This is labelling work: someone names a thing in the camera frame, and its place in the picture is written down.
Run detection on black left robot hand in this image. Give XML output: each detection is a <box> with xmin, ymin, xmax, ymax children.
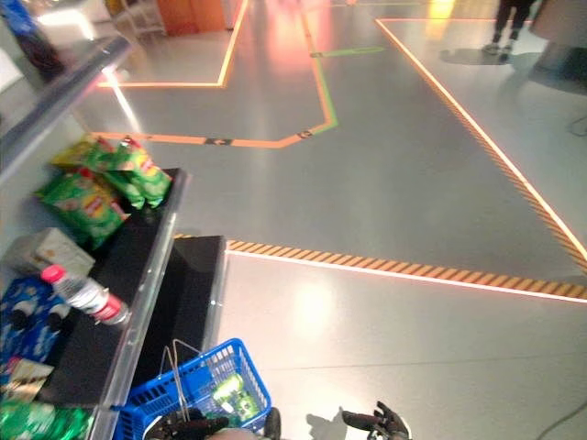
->
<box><xmin>149</xmin><ymin>407</ymin><xmax>230</xmax><ymax>440</ymax></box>

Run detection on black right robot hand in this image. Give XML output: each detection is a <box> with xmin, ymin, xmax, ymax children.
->
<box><xmin>341</xmin><ymin>401</ymin><xmax>412</xmax><ymax>440</ymax></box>

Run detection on blue plastic shopping basket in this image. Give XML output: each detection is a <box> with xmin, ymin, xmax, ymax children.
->
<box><xmin>114</xmin><ymin>337</ymin><xmax>272</xmax><ymax>440</ymax></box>

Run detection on water bottle red label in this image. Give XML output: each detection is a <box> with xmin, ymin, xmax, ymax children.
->
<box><xmin>39</xmin><ymin>264</ymin><xmax>132</xmax><ymax>327</ymax></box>

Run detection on silver left robot leg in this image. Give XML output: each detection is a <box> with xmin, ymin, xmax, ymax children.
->
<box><xmin>215</xmin><ymin>426</ymin><xmax>258</xmax><ymax>440</ymax></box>

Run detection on silver robot leg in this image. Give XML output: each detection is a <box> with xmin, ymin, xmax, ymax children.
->
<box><xmin>215</xmin><ymin>426</ymin><xmax>258</xmax><ymax>440</ymax></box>
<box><xmin>264</xmin><ymin>406</ymin><xmax>282</xmax><ymax>439</ymax></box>

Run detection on green soda can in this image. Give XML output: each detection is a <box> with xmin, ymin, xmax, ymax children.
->
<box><xmin>208</xmin><ymin>373</ymin><xmax>249</xmax><ymax>404</ymax></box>
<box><xmin>228</xmin><ymin>393</ymin><xmax>263</xmax><ymax>421</ymax></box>

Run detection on silver right robot leg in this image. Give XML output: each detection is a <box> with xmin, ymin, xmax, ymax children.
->
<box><xmin>264</xmin><ymin>406</ymin><xmax>282</xmax><ymax>439</ymax></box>

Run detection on black base deck board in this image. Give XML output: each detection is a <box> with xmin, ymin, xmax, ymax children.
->
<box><xmin>132</xmin><ymin>234</ymin><xmax>228</xmax><ymax>384</ymax></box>

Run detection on blue Oreo cookie box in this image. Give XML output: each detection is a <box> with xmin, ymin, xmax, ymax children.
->
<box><xmin>0</xmin><ymin>320</ymin><xmax>63</xmax><ymax>363</ymax></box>

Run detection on blue red carton multipack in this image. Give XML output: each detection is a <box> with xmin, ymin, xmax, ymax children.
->
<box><xmin>0</xmin><ymin>278</ymin><xmax>70</xmax><ymax>331</ymax></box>

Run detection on cream carton round logo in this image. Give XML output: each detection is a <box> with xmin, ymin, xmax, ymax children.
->
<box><xmin>31</xmin><ymin>227</ymin><xmax>96</xmax><ymax>276</ymax></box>

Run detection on white striped box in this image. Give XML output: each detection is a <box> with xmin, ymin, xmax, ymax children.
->
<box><xmin>2</xmin><ymin>236</ymin><xmax>45</xmax><ymax>276</ymax></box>

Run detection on white shelf back panel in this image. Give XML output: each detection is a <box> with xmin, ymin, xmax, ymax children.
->
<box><xmin>0</xmin><ymin>114</ymin><xmax>91</xmax><ymax>262</ymax></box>

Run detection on orange floor path line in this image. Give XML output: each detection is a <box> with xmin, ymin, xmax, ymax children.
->
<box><xmin>91</xmin><ymin>0</ymin><xmax>338</xmax><ymax>150</ymax></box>

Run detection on orange striped floor tape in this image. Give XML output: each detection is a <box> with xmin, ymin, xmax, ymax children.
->
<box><xmin>374</xmin><ymin>16</ymin><xmax>587</xmax><ymax>271</ymax></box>

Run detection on orange cabinet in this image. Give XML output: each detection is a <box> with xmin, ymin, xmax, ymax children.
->
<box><xmin>157</xmin><ymin>0</ymin><xmax>230</xmax><ymax>37</ymax></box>

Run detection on large Pepsi bottle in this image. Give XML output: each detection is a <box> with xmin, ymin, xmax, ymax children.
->
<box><xmin>0</xmin><ymin>0</ymin><xmax>66</xmax><ymax>83</ymax></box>

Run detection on person dark trousers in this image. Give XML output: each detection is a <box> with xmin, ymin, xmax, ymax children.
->
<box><xmin>482</xmin><ymin>0</ymin><xmax>537</xmax><ymax>59</ymax></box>

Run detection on beige round pillar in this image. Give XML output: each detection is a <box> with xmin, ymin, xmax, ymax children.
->
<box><xmin>529</xmin><ymin>0</ymin><xmax>587</xmax><ymax>86</ymax></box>

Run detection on black shelf board clear rail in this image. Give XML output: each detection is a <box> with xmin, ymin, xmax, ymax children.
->
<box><xmin>34</xmin><ymin>167</ymin><xmax>190</xmax><ymax>440</ymax></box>
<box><xmin>0</xmin><ymin>35</ymin><xmax>135</xmax><ymax>184</ymax></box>

